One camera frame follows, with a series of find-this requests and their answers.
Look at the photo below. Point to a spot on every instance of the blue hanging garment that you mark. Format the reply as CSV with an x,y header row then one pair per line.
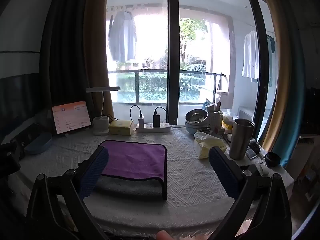
x,y
271,43

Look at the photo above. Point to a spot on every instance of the black charger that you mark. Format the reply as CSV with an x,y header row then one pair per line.
x,y
156,121

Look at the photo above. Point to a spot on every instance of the white power strip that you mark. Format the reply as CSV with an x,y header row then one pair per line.
x,y
160,128

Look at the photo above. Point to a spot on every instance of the white textured tablecloth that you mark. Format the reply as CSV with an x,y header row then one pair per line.
x,y
185,180

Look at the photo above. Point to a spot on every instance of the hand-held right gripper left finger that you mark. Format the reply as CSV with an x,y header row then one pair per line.
x,y
96,172

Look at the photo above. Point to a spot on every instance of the steel tumbler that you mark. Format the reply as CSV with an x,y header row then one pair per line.
x,y
240,140

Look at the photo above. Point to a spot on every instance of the white desk lamp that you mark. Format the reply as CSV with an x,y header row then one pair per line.
x,y
101,126

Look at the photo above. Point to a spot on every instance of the dark curtain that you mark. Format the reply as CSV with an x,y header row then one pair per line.
x,y
62,55

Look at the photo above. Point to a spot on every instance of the teal curtain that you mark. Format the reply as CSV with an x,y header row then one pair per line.
x,y
298,92

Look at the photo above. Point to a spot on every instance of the balcony railing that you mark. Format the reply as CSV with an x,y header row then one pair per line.
x,y
150,71

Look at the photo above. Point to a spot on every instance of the person's right hand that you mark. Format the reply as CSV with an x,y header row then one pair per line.
x,y
163,236

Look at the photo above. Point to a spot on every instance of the steel bowl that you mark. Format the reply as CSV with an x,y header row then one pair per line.
x,y
196,116

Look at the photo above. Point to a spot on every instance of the purple and grey towel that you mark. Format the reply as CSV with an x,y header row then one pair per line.
x,y
136,158

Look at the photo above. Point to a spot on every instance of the yellow tissue box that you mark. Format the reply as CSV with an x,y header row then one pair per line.
x,y
121,127

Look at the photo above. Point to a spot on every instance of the blue oval dish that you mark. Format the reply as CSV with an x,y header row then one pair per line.
x,y
38,143

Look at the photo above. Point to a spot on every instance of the white hanging shirt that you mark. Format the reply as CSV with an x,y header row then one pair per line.
x,y
250,55

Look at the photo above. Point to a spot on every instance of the grey hanging shirt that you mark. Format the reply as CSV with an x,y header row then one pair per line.
x,y
122,37

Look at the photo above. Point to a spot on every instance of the white utensil holder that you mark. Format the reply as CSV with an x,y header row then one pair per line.
x,y
215,121

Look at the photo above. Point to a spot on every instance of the dark window frame post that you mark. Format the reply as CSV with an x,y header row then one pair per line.
x,y
173,55

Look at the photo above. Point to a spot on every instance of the pale blue bowl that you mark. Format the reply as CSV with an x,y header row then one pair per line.
x,y
193,128

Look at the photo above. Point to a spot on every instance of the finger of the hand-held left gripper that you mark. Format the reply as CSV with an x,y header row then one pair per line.
x,y
10,155

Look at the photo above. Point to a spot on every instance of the white charger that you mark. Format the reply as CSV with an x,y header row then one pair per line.
x,y
141,121

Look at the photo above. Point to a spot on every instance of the yellow tissue pack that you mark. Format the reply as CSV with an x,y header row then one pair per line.
x,y
208,147

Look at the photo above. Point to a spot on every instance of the tablet with lit screen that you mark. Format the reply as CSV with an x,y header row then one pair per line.
x,y
71,117

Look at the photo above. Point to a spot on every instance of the yellow curtain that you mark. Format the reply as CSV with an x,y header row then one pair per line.
x,y
281,55

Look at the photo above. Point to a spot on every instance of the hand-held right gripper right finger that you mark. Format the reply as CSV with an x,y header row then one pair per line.
x,y
223,172

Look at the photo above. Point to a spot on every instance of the brown curtain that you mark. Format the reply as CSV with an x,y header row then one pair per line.
x,y
96,55

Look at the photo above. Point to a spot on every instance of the black round lid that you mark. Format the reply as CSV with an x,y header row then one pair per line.
x,y
273,158

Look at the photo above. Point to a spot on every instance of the yellow plastic bag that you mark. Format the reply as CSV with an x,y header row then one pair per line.
x,y
227,123

